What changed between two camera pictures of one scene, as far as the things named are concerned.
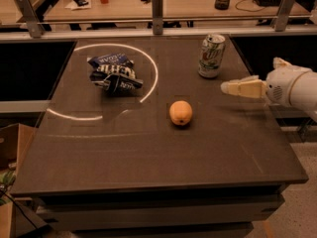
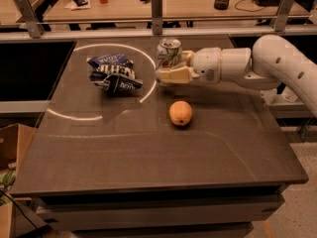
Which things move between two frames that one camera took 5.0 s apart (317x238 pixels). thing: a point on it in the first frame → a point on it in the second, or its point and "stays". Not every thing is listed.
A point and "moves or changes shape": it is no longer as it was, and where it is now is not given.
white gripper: x=279 y=84 → x=207 y=64
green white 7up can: x=211 y=56 moves or changes shape
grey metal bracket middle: x=158 y=12 stays
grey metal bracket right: x=281 y=17 stays
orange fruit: x=180 y=112 stays
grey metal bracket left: x=35 y=28 stays
